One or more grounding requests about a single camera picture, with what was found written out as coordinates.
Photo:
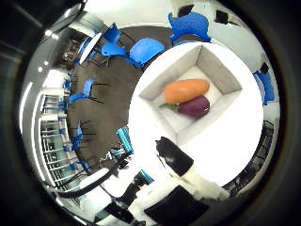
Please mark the blue plastic chair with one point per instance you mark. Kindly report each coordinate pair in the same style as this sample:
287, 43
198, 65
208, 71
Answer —
146, 50
87, 88
112, 33
113, 50
189, 26
266, 88

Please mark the purple eggplant plush toy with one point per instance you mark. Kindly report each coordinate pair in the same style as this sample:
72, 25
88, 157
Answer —
194, 107

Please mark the orange carrot plush toy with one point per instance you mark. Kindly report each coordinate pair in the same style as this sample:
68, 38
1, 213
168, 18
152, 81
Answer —
185, 91

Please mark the grey fabric container box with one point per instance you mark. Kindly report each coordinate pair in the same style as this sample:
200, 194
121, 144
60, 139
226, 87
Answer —
219, 75

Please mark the black wall panel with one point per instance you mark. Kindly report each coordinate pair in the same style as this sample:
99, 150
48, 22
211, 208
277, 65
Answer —
185, 10

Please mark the small round white table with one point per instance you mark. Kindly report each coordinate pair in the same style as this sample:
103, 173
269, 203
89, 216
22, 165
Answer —
90, 47

